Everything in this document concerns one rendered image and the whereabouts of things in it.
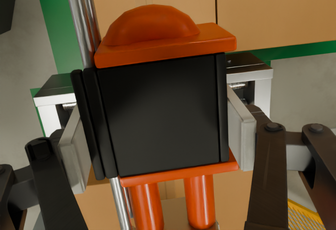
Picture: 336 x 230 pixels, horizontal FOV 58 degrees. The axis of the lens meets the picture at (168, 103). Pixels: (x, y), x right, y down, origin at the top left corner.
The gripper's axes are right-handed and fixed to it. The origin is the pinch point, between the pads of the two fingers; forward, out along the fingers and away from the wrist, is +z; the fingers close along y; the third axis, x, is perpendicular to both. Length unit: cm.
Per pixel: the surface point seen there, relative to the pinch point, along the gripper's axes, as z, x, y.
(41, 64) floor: 127, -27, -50
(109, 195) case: 31.7, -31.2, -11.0
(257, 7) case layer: 72, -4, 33
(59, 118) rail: 68, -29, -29
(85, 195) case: 31.7, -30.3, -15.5
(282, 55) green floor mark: 127, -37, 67
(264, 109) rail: 67, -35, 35
